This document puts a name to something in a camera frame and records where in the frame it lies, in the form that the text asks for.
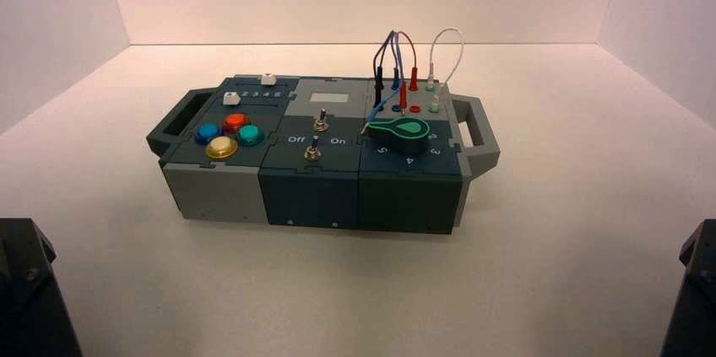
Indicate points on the green rotary knob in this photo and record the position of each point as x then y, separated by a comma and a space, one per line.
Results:
405, 136

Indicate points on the gray and teal task box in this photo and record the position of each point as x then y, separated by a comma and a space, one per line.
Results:
313, 192

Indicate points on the small gray display screen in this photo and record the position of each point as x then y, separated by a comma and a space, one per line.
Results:
329, 98

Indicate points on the teal push button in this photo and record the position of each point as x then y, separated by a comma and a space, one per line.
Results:
250, 134

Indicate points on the white slider knob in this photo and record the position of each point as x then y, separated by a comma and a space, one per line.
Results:
269, 79
231, 98

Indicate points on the orange push button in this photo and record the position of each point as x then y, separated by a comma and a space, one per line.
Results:
236, 122

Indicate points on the yellow push button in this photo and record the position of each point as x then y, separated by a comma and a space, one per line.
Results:
221, 147

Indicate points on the blue push button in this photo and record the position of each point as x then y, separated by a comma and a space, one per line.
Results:
208, 132

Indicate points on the metal toggle switch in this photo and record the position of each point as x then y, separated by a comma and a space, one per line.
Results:
312, 151
321, 121

